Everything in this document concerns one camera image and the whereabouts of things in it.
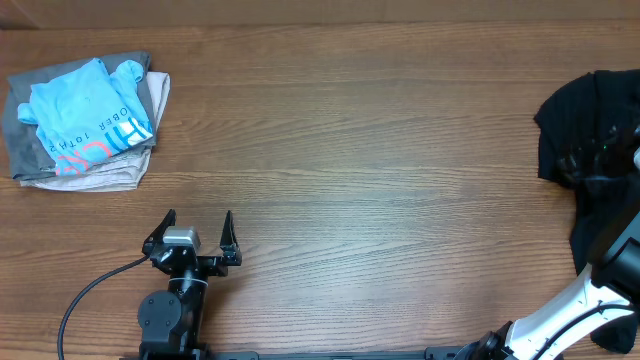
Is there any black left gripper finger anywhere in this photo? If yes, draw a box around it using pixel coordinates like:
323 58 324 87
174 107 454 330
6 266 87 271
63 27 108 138
220 211 239 252
144 209 176 244

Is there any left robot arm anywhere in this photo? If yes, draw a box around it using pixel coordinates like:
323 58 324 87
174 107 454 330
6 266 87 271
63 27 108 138
138 209 242 359

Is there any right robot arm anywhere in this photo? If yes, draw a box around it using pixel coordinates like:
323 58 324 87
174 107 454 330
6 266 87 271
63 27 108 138
455 203 639 360

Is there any beige folded shirt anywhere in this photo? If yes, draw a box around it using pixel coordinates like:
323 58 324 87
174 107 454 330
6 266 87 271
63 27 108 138
20 72 171 192

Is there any light blue printed t-shirt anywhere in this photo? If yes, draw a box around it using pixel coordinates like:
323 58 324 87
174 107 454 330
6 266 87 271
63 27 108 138
17 58 154 176

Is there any grey folded shirt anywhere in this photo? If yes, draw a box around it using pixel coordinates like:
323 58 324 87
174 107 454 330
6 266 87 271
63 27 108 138
2 51 158 180

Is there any dark navy t-shirt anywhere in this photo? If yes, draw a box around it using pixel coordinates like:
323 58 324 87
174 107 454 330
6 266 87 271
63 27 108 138
533 69 640 355

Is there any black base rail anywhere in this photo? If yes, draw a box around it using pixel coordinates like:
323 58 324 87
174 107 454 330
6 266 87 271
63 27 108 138
119 345 566 360

